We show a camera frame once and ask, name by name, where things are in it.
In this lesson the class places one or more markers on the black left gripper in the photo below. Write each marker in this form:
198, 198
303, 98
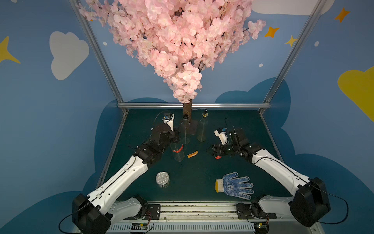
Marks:
173, 136

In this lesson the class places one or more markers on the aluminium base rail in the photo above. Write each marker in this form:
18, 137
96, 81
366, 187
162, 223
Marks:
212, 218

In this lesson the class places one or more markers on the blue dotted work glove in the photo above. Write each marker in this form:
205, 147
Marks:
233, 185

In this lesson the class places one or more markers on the red label on cork bottle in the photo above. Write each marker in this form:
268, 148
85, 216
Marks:
177, 149

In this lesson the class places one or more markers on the brown tree base plate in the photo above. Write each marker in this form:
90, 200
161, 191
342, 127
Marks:
193, 127

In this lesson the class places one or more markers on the cork stoppered glass bottle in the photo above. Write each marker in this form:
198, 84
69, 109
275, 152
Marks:
178, 157

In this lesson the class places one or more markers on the aluminium frame post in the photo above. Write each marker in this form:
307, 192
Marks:
98, 53
303, 36

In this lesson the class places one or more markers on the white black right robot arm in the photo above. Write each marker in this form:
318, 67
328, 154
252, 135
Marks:
308, 201

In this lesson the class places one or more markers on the aluminium back crossbar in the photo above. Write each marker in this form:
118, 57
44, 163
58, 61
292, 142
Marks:
195, 105

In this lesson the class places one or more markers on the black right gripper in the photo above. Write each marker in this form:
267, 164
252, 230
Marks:
218, 149

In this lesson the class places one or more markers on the yellow bottle label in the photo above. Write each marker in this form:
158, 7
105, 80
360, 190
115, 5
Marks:
193, 154

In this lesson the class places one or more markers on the aluminium frame post left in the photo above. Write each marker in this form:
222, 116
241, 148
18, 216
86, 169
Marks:
98, 53

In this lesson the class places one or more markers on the pink cherry blossom tree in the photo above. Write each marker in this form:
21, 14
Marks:
179, 39

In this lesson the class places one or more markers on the small green circuit board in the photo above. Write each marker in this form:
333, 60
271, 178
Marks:
139, 227

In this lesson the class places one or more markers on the clear square glass bottle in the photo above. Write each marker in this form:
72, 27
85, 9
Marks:
201, 128

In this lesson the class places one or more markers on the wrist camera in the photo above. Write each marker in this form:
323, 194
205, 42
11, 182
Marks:
168, 118
221, 133

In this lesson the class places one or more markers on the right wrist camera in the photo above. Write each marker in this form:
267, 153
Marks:
221, 133

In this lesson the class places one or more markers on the black capped glass bottle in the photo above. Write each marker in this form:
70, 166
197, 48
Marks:
184, 130

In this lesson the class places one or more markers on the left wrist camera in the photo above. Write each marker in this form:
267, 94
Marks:
168, 118

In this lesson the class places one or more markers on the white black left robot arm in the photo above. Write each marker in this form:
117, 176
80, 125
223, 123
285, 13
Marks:
96, 212

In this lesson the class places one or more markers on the aluminium frame post right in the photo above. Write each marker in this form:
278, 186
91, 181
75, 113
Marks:
303, 36

